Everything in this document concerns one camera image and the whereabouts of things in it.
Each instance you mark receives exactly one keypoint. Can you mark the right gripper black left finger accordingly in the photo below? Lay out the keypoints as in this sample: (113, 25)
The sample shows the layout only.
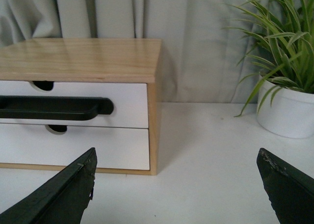
(62, 199)

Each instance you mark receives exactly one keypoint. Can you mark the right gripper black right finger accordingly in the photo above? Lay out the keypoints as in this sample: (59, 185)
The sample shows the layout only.
(290, 191)

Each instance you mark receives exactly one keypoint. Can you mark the white drawer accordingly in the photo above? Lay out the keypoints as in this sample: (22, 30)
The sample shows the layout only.
(129, 100)
(116, 148)

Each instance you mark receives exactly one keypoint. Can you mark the wooden drawer cabinet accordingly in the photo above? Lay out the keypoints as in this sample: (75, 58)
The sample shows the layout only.
(43, 61)

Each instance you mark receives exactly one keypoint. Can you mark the white plant pot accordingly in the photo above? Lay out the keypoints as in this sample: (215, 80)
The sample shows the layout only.
(285, 112)

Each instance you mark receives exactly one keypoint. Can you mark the grey curtain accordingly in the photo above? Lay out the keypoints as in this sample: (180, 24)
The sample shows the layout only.
(203, 46)

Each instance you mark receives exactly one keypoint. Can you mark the green spider plant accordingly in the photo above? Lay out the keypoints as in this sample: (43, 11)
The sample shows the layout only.
(283, 48)

